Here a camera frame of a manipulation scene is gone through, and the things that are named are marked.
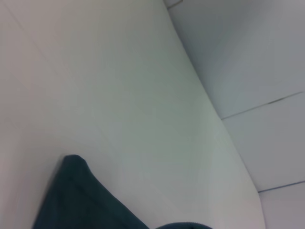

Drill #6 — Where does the blue t-shirt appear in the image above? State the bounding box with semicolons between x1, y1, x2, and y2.
32;154;215;229

